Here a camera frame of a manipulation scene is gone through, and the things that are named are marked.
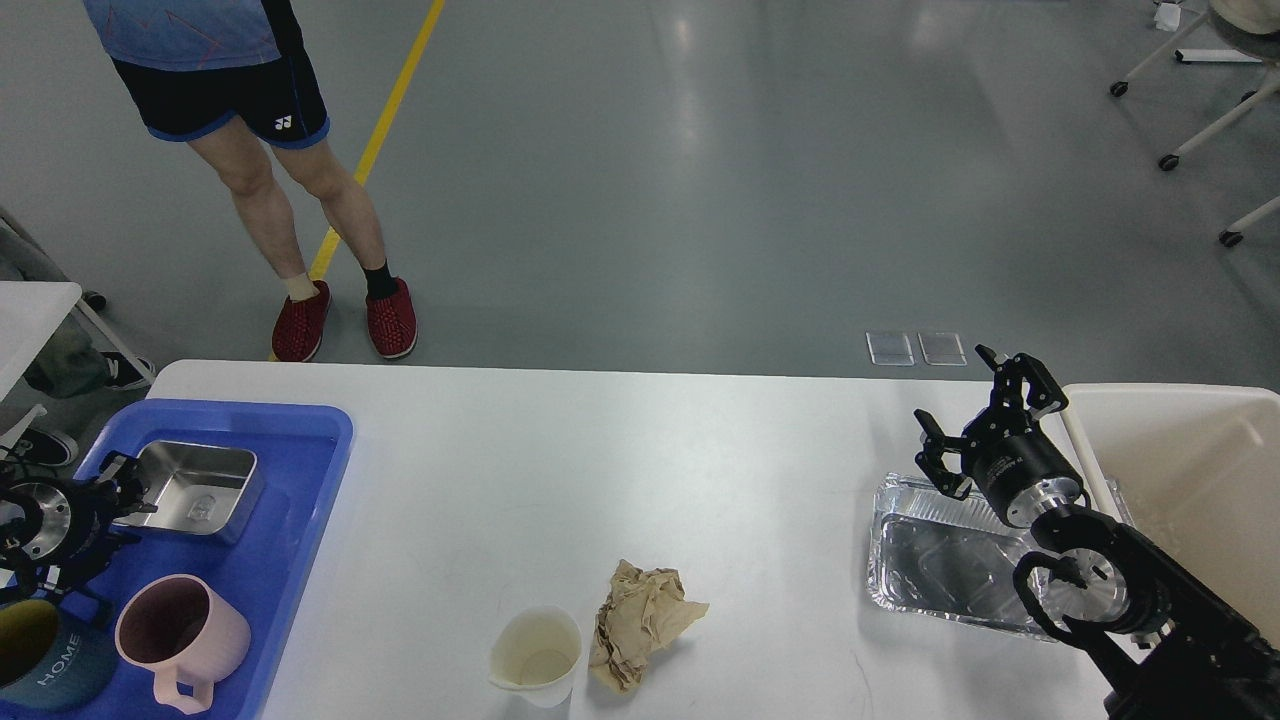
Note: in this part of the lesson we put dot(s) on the square stainless steel tray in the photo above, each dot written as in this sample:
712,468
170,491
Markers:
198,490

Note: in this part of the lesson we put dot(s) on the white paper cup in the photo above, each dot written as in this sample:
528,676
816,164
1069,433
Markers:
536,655

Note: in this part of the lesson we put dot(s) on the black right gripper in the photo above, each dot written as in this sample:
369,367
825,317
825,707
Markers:
1021,473

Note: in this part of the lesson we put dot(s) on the white side table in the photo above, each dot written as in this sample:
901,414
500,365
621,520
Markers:
30,312

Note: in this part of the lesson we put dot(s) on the crumpled brown paper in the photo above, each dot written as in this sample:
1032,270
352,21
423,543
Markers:
645,612

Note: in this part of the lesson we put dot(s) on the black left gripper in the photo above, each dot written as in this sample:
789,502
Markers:
59,532

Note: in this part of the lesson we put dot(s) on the clear floor plate right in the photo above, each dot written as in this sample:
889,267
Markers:
942,348

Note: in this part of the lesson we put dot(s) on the pink plastic mug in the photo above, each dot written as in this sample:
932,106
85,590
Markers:
182,631

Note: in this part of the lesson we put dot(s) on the dark teal HOME mug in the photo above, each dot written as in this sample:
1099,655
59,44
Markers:
52,661

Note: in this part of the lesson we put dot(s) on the standing person in shorts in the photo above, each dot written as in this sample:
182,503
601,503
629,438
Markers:
233,81

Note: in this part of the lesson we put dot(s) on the aluminium foil tray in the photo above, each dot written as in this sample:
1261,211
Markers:
954,560

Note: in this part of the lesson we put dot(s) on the clear floor plate left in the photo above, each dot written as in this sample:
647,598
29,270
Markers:
890,348

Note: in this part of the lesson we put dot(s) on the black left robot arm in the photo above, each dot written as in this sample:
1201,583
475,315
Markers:
58,535

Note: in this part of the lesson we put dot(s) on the seated person at left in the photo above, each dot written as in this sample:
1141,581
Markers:
67,366

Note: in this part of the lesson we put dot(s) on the clear floor plate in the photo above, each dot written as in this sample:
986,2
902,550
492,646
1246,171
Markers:
890,348
942,348

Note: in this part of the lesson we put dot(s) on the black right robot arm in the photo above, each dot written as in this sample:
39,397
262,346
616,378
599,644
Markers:
1170,648

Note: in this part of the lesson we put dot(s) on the beige plastic bin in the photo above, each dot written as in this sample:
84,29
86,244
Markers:
1196,470

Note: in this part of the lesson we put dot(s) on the white wheeled chair base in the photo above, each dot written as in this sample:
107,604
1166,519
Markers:
1247,28

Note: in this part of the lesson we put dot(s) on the blue plastic bin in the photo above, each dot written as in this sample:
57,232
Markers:
302,452

